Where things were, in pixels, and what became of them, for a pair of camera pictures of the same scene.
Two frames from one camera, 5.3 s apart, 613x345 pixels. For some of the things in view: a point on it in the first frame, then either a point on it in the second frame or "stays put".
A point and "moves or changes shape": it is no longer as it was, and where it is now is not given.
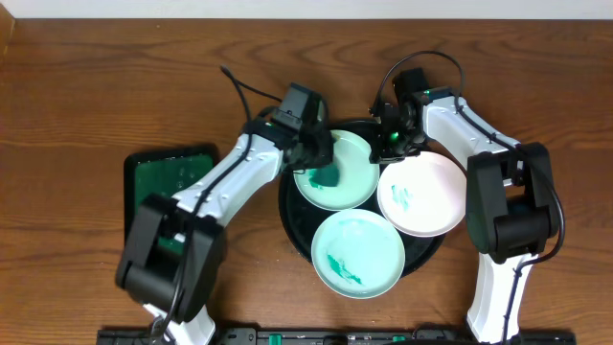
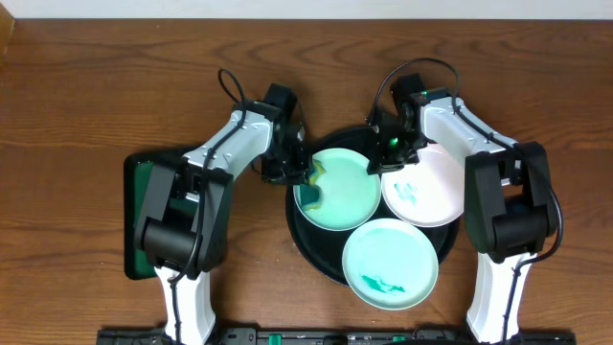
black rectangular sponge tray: x=162 y=172 stays put
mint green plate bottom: x=357 y=253 -> x=391 y=264
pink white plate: x=422 y=195 stays put
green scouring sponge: x=328 y=175 -> x=310 y=194
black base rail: x=339 y=335 stays put
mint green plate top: x=358 y=179 moves or changes shape
